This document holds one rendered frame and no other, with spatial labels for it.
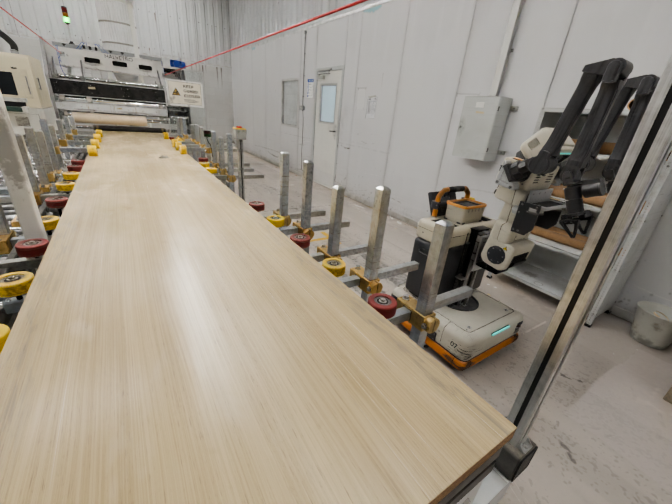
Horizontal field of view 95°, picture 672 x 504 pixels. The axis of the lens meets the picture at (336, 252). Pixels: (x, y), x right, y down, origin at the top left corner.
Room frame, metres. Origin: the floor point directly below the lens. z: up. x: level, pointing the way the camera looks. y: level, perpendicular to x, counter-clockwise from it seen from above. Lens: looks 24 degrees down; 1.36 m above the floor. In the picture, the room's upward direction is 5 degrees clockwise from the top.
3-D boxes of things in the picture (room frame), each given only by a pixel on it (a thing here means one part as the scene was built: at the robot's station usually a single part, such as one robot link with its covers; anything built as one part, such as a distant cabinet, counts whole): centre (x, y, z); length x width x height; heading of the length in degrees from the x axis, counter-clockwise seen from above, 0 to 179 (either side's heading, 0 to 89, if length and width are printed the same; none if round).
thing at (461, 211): (1.91, -0.79, 0.87); 0.23 x 0.15 x 0.11; 125
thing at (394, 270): (1.04, -0.16, 0.81); 0.43 x 0.03 x 0.04; 125
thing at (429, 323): (0.78, -0.26, 0.83); 0.14 x 0.06 x 0.05; 35
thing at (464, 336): (1.82, -0.85, 0.16); 0.67 x 0.64 x 0.25; 35
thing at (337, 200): (1.18, 0.01, 0.87); 0.04 x 0.04 x 0.48; 35
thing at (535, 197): (1.58, -1.02, 0.99); 0.28 x 0.16 x 0.22; 125
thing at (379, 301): (0.72, -0.14, 0.85); 0.08 x 0.08 x 0.11
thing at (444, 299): (0.83, -0.30, 0.83); 0.43 x 0.03 x 0.04; 125
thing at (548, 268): (2.54, -1.96, 0.78); 0.90 x 0.45 x 1.55; 35
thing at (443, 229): (0.76, -0.27, 0.89); 0.04 x 0.04 x 0.48; 35
